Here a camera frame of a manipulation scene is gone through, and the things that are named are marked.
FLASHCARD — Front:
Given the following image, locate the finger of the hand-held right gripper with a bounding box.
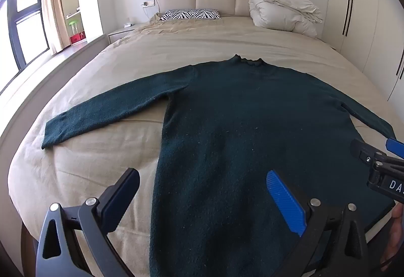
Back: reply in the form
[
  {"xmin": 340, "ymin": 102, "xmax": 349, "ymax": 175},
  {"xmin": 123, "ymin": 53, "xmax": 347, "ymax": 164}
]
[
  {"xmin": 386, "ymin": 137, "xmax": 404, "ymax": 158},
  {"xmin": 350, "ymin": 138, "xmax": 384, "ymax": 168}
]

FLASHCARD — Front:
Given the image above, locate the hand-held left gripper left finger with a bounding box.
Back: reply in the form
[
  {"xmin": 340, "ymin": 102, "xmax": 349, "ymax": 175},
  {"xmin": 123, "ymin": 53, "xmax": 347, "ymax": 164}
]
[{"xmin": 35, "ymin": 167, "xmax": 141, "ymax": 277}]

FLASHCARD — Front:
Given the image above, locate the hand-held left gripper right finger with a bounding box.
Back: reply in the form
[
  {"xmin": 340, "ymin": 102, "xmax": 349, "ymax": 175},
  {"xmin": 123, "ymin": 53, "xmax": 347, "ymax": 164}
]
[{"xmin": 267, "ymin": 170, "xmax": 370, "ymax": 277}]

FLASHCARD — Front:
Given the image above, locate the dark green sweater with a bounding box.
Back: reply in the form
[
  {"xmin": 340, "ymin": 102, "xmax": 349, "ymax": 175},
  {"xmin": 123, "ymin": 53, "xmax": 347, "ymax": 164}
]
[{"xmin": 42, "ymin": 55, "xmax": 395, "ymax": 277}]

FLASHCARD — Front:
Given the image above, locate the person's right hand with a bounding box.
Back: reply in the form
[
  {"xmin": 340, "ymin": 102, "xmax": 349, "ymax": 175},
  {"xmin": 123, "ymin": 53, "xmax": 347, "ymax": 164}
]
[{"xmin": 380, "ymin": 203, "xmax": 404, "ymax": 272}]

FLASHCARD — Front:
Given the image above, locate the white wardrobe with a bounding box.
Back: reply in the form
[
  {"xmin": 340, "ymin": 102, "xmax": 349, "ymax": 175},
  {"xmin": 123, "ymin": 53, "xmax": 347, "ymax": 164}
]
[{"xmin": 322, "ymin": 0, "xmax": 404, "ymax": 101}]

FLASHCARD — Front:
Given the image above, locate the white nightstand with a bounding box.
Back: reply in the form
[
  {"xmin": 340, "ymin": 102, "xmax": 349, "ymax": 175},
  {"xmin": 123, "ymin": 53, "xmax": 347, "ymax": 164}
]
[{"xmin": 108, "ymin": 27, "xmax": 136, "ymax": 44}]

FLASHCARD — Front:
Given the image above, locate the white folded duvet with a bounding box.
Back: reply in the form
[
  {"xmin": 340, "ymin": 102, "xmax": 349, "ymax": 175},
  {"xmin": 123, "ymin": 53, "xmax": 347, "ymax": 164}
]
[{"xmin": 249, "ymin": 0, "xmax": 323, "ymax": 37}]

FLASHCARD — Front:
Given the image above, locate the bed with beige sheet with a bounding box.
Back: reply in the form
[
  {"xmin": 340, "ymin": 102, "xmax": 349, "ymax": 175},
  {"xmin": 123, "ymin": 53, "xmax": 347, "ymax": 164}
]
[{"xmin": 0, "ymin": 13, "xmax": 395, "ymax": 277}]

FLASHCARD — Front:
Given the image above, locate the zebra striped pillow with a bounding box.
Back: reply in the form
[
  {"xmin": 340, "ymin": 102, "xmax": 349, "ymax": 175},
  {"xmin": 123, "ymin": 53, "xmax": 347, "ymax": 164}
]
[{"xmin": 159, "ymin": 9, "xmax": 221, "ymax": 22}]

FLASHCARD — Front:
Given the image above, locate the beige curtain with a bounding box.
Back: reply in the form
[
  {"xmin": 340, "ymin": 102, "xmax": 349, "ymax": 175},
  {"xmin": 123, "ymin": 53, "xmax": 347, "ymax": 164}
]
[{"xmin": 41, "ymin": 0, "xmax": 65, "ymax": 55}]

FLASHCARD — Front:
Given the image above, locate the black wardrobe handle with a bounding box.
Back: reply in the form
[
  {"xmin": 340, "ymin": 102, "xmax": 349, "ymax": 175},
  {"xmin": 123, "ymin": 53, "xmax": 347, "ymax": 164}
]
[
  {"xmin": 345, "ymin": 0, "xmax": 354, "ymax": 37},
  {"xmin": 396, "ymin": 49, "xmax": 404, "ymax": 79},
  {"xmin": 342, "ymin": 0, "xmax": 351, "ymax": 35}
]

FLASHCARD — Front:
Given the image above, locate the white charging cable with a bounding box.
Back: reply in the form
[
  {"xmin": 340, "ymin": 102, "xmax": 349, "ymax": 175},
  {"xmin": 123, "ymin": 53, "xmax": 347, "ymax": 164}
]
[{"xmin": 143, "ymin": 6, "xmax": 160, "ymax": 22}]

